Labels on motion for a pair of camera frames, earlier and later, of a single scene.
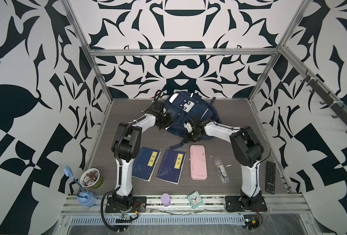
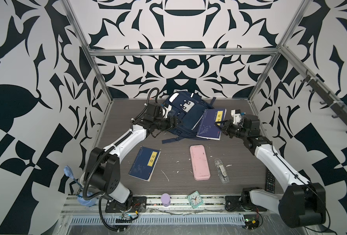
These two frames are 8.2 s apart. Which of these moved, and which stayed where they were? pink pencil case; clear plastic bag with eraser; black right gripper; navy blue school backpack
Moved: black right gripper
Stayed: pink pencil case; navy blue school backpack; clear plastic bag with eraser
